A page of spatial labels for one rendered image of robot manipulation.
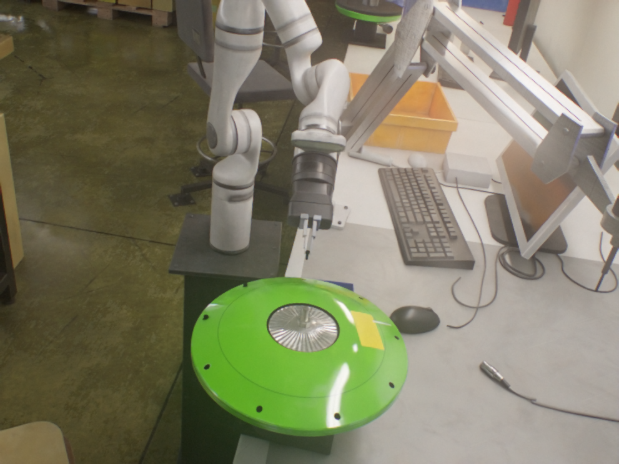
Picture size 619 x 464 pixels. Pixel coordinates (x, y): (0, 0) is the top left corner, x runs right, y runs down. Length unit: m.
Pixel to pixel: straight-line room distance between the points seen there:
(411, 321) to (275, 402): 0.44
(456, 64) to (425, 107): 1.24
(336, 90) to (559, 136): 0.47
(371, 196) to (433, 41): 0.66
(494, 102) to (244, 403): 0.53
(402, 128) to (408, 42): 0.82
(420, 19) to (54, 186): 2.69
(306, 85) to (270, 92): 1.83
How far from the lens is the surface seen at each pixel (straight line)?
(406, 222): 1.52
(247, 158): 1.37
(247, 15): 1.23
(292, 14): 1.16
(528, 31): 2.83
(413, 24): 1.10
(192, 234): 1.53
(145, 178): 3.55
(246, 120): 1.33
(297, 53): 1.17
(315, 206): 1.05
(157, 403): 2.28
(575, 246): 1.67
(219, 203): 1.40
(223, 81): 1.27
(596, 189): 0.81
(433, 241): 1.46
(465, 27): 1.00
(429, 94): 2.23
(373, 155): 1.81
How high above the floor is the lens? 1.69
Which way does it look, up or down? 31 degrees down
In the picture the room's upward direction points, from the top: 8 degrees clockwise
